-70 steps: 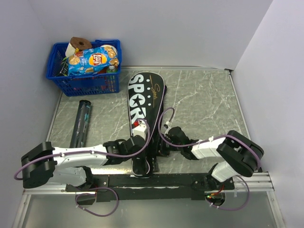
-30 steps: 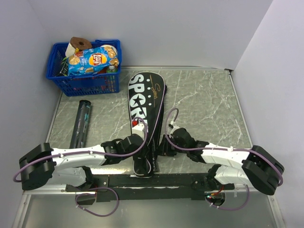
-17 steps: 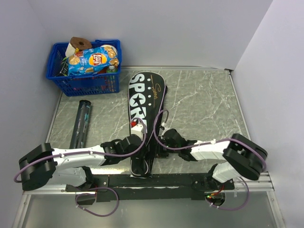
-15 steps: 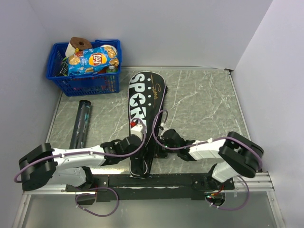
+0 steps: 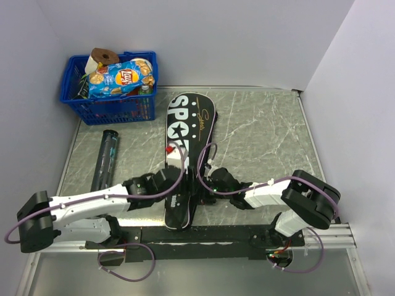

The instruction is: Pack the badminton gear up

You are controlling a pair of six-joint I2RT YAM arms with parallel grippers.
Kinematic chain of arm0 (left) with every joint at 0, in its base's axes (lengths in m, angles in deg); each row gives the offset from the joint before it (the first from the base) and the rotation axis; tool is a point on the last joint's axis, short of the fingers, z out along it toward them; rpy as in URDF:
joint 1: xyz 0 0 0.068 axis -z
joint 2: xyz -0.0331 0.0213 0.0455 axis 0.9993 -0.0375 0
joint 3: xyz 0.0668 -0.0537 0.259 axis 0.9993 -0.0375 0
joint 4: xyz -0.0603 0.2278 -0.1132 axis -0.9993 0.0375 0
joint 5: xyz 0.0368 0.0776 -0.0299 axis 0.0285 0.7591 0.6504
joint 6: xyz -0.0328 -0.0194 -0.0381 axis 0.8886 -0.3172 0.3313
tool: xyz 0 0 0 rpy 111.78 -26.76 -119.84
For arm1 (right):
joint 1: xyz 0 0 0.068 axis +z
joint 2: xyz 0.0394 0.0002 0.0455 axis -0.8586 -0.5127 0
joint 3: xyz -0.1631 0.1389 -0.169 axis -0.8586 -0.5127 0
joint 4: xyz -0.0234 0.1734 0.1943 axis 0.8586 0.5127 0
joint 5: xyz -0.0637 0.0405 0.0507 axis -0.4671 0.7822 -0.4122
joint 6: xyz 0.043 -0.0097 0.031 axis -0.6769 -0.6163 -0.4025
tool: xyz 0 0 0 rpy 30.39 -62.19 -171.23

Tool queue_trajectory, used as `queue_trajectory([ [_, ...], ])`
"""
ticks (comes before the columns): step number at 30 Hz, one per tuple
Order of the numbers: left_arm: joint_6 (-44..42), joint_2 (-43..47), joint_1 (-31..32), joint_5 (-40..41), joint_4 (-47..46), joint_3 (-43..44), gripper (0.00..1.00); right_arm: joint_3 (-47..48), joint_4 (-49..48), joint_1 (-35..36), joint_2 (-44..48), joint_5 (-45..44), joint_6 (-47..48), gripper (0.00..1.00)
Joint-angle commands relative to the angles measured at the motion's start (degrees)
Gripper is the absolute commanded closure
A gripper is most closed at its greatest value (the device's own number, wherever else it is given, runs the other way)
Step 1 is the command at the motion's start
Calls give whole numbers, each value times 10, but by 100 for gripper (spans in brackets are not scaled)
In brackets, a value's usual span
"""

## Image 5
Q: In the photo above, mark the black shuttlecock tube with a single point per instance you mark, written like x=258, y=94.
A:
x=105, y=163

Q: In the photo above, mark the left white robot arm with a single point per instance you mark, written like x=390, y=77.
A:
x=44, y=220

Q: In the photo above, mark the blue plastic shopping basket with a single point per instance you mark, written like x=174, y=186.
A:
x=118, y=109

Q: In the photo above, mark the white paper towel roll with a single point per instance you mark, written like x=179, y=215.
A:
x=91, y=65

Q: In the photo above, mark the blue Lays chips bag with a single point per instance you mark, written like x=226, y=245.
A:
x=121, y=78

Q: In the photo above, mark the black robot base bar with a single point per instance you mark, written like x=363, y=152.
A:
x=140, y=253

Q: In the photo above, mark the aluminium rail frame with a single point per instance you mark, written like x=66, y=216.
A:
x=333, y=237

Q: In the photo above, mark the dark green package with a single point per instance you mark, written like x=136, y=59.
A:
x=83, y=88

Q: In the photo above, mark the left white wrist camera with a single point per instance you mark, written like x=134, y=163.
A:
x=173, y=157

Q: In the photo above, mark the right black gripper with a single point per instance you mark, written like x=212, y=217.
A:
x=206, y=200

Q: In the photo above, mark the black SPORT racket bag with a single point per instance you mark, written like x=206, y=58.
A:
x=190, y=123

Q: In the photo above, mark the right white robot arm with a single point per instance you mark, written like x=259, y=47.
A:
x=310, y=201

